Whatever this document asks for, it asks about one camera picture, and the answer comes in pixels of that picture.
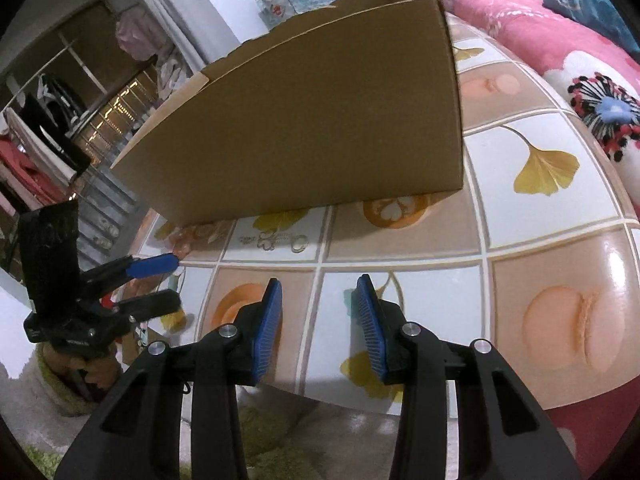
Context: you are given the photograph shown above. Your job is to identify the white curtain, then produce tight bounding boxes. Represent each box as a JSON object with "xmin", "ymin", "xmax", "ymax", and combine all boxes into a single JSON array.
[{"xmin": 127, "ymin": 0, "xmax": 236, "ymax": 81}]

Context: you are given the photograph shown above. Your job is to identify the person's left hand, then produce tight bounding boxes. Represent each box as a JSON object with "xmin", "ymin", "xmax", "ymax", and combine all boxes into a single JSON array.
[{"xmin": 42, "ymin": 345, "xmax": 123, "ymax": 403}]

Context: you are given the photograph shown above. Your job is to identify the pink hanging garment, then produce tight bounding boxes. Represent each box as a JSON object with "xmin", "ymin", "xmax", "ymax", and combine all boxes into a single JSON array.
[{"xmin": 115, "ymin": 7, "xmax": 173, "ymax": 61}]

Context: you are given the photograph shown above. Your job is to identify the teal patterned blanket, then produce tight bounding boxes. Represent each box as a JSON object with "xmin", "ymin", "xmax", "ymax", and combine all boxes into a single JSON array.
[{"xmin": 542, "ymin": 0, "xmax": 640, "ymax": 61}]

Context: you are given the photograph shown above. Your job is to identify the brown cardboard box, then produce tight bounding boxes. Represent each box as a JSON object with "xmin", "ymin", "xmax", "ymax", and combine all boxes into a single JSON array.
[{"xmin": 109, "ymin": 0, "xmax": 466, "ymax": 226}]

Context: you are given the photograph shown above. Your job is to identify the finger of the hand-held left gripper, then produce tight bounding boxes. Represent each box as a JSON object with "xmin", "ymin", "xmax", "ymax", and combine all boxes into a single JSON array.
[
  {"xmin": 107, "ymin": 289, "xmax": 182, "ymax": 323},
  {"xmin": 82, "ymin": 254, "xmax": 181, "ymax": 301}
]

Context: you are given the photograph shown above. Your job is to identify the warm string lights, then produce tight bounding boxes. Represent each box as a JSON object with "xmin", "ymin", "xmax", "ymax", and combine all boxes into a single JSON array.
[{"xmin": 75, "ymin": 77, "xmax": 161, "ymax": 156}]

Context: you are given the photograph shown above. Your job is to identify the dark hanging clothes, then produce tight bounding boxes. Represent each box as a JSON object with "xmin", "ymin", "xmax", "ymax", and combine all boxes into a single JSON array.
[{"xmin": 20, "ymin": 75, "xmax": 96, "ymax": 171}]

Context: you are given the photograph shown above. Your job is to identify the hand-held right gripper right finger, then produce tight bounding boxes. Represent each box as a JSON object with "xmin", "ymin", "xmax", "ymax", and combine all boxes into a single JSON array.
[{"xmin": 352, "ymin": 274, "xmax": 583, "ymax": 480}]

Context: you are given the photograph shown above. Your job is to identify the pink floral blanket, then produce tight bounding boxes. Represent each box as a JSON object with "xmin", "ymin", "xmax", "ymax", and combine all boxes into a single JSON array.
[{"xmin": 440, "ymin": 0, "xmax": 640, "ymax": 480}]

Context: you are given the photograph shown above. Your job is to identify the red hanging garment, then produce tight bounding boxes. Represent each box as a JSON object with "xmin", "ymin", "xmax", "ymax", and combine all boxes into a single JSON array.
[{"xmin": 0, "ymin": 137, "xmax": 76, "ymax": 211}]

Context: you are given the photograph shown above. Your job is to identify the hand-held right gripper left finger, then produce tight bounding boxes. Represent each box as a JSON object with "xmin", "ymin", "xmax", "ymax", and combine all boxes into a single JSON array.
[{"xmin": 54, "ymin": 277, "xmax": 284, "ymax": 480}]

